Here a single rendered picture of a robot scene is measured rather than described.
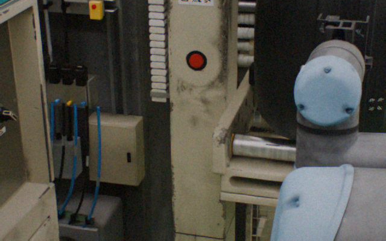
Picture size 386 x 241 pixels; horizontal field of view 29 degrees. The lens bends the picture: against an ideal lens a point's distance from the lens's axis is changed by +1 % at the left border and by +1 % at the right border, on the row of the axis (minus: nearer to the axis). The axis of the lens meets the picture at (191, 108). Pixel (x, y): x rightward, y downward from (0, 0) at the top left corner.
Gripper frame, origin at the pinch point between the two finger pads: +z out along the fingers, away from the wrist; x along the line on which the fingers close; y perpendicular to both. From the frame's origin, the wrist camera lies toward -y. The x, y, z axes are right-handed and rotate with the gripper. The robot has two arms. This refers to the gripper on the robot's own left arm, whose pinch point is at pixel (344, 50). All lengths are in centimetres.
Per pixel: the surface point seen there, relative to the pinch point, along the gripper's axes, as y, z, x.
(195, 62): -11.3, 28.6, 32.1
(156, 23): -4, 29, 41
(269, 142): -25.9, 24.0, 14.7
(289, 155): -27.8, 23.1, 10.3
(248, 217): -69, 77, 27
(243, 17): -9, 70, 30
